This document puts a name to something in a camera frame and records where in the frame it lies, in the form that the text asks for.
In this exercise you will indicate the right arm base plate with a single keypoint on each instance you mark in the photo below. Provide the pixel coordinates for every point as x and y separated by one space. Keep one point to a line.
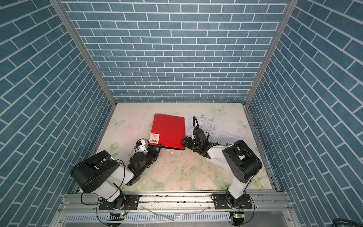
226 201

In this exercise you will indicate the text paper sheet far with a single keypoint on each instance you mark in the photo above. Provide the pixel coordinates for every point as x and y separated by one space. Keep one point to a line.
189 123

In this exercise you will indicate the red folder with black inside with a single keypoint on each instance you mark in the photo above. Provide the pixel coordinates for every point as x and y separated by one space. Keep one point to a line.
168 130

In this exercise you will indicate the aluminium front rail frame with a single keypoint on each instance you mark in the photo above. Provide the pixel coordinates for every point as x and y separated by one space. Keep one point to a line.
266 208

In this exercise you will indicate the aluminium left corner post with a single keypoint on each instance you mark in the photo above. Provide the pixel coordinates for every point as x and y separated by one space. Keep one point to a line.
67 22

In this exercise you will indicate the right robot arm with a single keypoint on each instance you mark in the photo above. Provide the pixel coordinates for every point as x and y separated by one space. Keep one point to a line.
237 157

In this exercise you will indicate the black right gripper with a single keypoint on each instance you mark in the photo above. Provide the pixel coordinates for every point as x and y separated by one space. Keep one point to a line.
187 143

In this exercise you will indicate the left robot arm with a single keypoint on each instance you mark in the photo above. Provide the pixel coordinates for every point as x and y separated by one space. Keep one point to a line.
93 174

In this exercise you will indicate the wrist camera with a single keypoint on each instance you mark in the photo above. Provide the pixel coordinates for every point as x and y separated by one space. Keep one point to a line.
199 134
142 145

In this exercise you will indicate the aluminium right corner post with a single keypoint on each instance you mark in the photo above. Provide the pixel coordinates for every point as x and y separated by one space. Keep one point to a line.
271 49

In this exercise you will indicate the technical drawing paper sheet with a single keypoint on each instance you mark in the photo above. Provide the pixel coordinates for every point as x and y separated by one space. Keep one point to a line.
211 125

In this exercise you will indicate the text printed paper sheet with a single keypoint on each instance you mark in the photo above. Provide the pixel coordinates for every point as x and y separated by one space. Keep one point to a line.
225 139

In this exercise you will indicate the aluminium corner post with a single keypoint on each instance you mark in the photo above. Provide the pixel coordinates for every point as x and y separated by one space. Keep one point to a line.
271 49
67 22

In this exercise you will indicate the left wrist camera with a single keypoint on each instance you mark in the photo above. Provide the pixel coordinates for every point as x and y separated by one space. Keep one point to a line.
142 145

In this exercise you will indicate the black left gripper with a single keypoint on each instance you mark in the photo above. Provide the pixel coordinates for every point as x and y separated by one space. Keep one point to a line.
153 152

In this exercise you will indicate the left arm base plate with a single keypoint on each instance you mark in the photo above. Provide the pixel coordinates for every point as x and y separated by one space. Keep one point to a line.
119 202

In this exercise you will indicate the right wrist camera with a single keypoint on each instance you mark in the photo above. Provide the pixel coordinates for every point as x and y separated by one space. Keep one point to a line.
199 134

